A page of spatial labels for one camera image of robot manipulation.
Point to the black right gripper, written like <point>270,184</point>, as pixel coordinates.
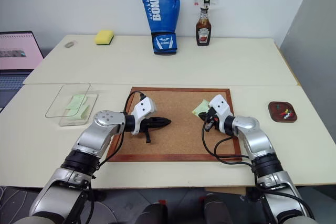
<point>213,120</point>

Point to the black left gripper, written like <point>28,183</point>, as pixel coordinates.
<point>147,124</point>

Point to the green sticky note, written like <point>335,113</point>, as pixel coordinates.
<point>200,108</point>
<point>79,113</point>
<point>76,102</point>

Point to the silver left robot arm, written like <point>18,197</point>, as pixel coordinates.
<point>86,140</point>

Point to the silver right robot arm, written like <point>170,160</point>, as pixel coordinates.
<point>260,150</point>

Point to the brown rounded tray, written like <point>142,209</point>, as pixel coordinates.
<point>283,112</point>

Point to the clear plastic box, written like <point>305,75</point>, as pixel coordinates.
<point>71,108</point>

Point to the wood-framed cork board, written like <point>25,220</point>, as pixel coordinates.
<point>173,129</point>

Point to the dark rounded shape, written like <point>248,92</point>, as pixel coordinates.
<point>153,214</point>
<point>216,209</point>

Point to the ketchup bottle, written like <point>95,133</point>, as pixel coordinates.
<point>203,31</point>

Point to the yellow green sponge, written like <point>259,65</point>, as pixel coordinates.
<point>104,37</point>

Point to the blue boxing glove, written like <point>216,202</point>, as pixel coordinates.
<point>162,16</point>

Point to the grey partition panel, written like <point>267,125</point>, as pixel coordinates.
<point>312,24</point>

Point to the open laptop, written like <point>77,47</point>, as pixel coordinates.
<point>15,56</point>

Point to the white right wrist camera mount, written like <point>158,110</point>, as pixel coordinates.
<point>220,107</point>

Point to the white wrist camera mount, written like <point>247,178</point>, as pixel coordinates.
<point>143,108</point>
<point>220,107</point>

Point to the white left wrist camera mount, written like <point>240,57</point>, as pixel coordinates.
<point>143,108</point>

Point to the white wall outlet plate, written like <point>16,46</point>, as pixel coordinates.
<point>206,1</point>

